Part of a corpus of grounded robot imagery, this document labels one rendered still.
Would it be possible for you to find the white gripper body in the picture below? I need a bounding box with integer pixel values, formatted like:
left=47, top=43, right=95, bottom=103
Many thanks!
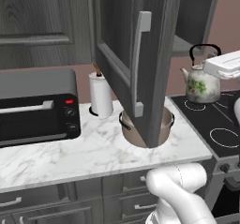
left=202, top=50, right=240, bottom=75

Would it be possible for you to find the black stove top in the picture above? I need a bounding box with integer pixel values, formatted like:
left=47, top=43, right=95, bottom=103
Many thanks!
left=170, top=89, right=240, bottom=159

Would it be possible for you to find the grey open cabinet door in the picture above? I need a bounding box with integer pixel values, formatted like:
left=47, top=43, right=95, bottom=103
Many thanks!
left=93, top=0, right=186, bottom=149

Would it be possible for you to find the black stove knob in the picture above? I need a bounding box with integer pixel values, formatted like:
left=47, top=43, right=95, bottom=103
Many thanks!
left=218, top=163, right=231, bottom=174

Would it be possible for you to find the grey closed cabinet door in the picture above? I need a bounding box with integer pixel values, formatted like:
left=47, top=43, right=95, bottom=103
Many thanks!
left=0, top=0, right=96, bottom=70

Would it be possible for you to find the grey base cabinet door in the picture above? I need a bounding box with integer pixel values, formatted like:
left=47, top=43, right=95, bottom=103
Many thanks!
left=11, top=199, right=103, bottom=224

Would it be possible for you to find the grey oven front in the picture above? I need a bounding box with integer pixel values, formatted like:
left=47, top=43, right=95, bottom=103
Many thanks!
left=203, top=155, right=240, bottom=224

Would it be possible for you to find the white paper towel roll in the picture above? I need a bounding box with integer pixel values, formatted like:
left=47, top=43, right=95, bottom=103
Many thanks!
left=88, top=62, right=114, bottom=120

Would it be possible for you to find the grey drawer front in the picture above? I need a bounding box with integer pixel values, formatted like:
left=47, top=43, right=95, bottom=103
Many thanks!
left=0, top=183, right=69, bottom=211
left=119, top=191, right=161, bottom=218
left=102, top=171, right=152, bottom=197

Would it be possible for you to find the black toaster oven knob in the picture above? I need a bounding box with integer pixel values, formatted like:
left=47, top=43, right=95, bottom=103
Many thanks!
left=67, top=122, right=80, bottom=133
left=63, top=107, right=78, bottom=119

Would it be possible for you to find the black toaster oven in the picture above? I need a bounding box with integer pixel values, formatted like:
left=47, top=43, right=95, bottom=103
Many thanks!
left=0, top=67, right=82, bottom=148

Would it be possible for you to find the white floral kettle black handle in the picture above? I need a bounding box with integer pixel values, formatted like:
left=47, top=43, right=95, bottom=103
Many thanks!
left=180, top=43, right=223, bottom=105

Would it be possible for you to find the grey wall cabinet body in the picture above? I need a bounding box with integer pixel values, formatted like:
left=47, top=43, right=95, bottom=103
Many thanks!
left=170, top=0, right=220, bottom=57

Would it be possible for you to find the silver open cabinet door handle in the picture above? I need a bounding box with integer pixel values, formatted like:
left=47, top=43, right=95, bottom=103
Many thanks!
left=130, top=10, right=153, bottom=118

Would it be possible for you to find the beige pot with black handles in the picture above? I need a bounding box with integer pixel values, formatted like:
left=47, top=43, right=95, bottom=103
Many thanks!
left=118, top=107, right=175, bottom=149

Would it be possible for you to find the dark oven door handle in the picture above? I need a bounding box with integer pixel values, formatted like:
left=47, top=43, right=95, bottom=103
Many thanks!
left=224, top=176, right=240, bottom=192

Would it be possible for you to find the silver toaster oven handle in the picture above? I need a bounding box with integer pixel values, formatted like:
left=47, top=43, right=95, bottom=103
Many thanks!
left=0, top=99, right=55, bottom=114

